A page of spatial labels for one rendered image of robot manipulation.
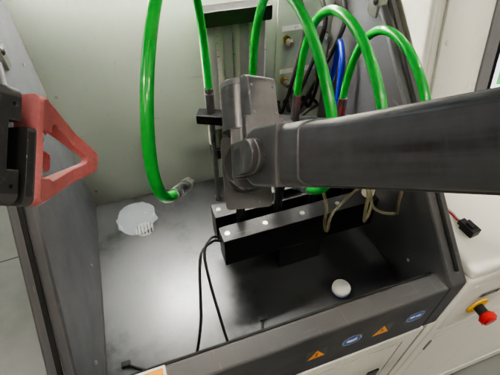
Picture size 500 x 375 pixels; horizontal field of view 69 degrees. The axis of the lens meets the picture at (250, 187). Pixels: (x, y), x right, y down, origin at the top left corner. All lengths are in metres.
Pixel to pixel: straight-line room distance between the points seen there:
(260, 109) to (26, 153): 0.24
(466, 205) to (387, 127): 0.64
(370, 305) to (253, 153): 0.43
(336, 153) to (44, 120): 0.20
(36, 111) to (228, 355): 0.48
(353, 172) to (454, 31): 0.54
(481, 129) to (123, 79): 0.71
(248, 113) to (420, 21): 0.43
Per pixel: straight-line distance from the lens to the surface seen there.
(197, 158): 0.97
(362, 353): 0.86
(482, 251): 0.81
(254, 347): 0.63
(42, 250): 0.59
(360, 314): 0.68
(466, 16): 0.79
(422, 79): 0.58
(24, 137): 0.25
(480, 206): 0.89
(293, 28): 0.87
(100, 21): 0.78
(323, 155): 0.29
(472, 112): 0.22
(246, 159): 0.34
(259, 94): 0.41
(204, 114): 0.80
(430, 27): 0.74
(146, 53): 0.40
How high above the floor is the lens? 1.54
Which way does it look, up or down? 45 degrees down
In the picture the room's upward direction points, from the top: straight up
